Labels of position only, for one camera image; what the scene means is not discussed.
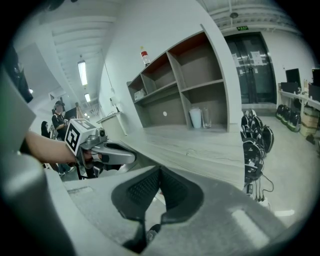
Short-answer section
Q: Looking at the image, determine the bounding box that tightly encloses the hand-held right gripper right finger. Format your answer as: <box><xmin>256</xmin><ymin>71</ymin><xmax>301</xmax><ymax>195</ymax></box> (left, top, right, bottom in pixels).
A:
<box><xmin>146</xmin><ymin>166</ymin><xmax>286</xmax><ymax>256</ymax></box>

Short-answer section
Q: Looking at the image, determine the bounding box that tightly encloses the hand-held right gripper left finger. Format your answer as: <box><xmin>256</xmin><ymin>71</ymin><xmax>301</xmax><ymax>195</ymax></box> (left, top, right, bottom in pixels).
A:
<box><xmin>63</xmin><ymin>166</ymin><xmax>161</xmax><ymax>254</ymax></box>

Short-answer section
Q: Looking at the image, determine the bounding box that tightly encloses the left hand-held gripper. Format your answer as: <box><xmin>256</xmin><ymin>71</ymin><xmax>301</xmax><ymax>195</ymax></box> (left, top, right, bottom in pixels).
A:
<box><xmin>64</xmin><ymin>118</ymin><xmax>137</xmax><ymax>180</ymax></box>

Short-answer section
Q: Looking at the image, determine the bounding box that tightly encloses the person's left forearm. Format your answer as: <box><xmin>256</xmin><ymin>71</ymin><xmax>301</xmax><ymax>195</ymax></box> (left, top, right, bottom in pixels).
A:
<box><xmin>24</xmin><ymin>129</ymin><xmax>79</xmax><ymax>165</ymax></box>

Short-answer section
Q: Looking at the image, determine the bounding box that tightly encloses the person's left hand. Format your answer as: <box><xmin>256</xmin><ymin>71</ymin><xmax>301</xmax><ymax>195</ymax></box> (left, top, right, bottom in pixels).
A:
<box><xmin>83</xmin><ymin>150</ymin><xmax>103</xmax><ymax>164</ymax></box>

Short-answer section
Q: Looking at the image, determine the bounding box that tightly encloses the white power strip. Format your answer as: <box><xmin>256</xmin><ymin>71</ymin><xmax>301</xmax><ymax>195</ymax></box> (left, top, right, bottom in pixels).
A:
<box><xmin>254</xmin><ymin>196</ymin><xmax>272</xmax><ymax>209</ymax></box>

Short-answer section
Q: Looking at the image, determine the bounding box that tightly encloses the person's right leg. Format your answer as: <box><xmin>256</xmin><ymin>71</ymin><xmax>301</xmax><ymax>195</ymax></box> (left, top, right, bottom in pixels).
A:
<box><xmin>145</xmin><ymin>223</ymin><xmax>162</xmax><ymax>245</ymax></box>

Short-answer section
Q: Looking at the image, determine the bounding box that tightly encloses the white tissue packet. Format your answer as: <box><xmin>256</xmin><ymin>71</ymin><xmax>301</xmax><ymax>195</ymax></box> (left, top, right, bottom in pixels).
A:
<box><xmin>133</xmin><ymin>88</ymin><xmax>147</xmax><ymax>102</ymax></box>

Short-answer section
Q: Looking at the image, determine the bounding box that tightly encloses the grey wooden desk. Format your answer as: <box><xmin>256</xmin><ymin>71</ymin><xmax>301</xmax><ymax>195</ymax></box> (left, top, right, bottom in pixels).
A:
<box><xmin>119</xmin><ymin>123</ymin><xmax>247</xmax><ymax>198</ymax></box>

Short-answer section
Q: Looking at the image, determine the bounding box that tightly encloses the white cup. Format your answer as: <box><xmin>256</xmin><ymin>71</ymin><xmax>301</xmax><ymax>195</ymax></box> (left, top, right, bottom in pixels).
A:
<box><xmin>188</xmin><ymin>107</ymin><xmax>203</xmax><ymax>129</ymax></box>

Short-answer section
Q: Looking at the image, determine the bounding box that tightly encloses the pile of black backpacks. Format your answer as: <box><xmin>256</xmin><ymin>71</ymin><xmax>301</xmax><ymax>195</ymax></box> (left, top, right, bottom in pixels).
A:
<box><xmin>240</xmin><ymin>109</ymin><xmax>275</xmax><ymax>185</ymax></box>

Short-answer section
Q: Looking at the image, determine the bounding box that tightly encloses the clear drinking glass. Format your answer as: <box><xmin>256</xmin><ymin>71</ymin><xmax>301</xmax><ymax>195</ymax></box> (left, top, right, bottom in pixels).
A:
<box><xmin>201</xmin><ymin>107</ymin><xmax>213</xmax><ymax>129</ymax></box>

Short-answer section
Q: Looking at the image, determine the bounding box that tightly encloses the clear bottle with red label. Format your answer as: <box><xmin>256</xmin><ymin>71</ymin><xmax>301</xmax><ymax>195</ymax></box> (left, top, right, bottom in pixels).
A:
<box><xmin>139</xmin><ymin>45</ymin><xmax>151</xmax><ymax>68</ymax></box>

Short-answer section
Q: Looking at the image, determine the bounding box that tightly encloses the grey wooden shelf hutch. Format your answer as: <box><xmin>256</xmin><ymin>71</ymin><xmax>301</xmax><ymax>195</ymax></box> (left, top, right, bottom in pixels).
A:
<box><xmin>126</xmin><ymin>23</ymin><xmax>239</xmax><ymax>134</ymax></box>

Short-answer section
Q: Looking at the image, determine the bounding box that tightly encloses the row of black green backpacks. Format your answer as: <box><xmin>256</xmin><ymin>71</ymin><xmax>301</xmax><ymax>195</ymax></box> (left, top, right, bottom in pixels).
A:
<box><xmin>274</xmin><ymin>103</ymin><xmax>302</xmax><ymax>133</ymax></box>

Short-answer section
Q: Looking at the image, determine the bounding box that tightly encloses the cardboard box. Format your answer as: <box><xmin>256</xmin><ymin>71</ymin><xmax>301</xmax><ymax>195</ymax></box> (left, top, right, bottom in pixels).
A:
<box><xmin>299</xmin><ymin>107</ymin><xmax>320</xmax><ymax>137</ymax></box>

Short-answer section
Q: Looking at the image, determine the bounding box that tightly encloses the white office desk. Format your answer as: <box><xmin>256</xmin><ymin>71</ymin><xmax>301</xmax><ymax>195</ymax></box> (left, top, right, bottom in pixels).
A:
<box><xmin>277</xmin><ymin>88</ymin><xmax>320</xmax><ymax>126</ymax></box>

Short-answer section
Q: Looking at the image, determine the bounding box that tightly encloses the black double door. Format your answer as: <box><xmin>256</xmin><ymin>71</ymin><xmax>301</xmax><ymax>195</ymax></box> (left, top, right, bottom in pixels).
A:
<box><xmin>223</xmin><ymin>31</ymin><xmax>277</xmax><ymax>105</ymax></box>

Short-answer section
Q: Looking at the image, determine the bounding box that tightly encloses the black computer monitor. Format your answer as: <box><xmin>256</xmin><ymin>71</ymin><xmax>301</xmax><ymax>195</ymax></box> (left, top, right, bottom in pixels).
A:
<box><xmin>285</xmin><ymin>68</ymin><xmax>301</xmax><ymax>88</ymax></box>
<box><xmin>311</xmin><ymin>68</ymin><xmax>320</xmax><ymax>87</ymax></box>

